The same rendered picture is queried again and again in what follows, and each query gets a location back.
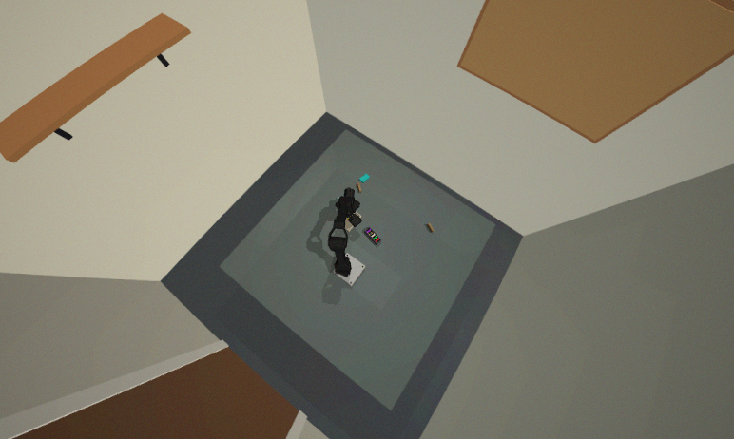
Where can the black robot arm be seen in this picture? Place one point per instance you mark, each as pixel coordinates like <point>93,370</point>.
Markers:
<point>338,244</point>

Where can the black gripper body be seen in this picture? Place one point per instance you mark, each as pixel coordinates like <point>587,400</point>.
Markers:
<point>355,220</point>

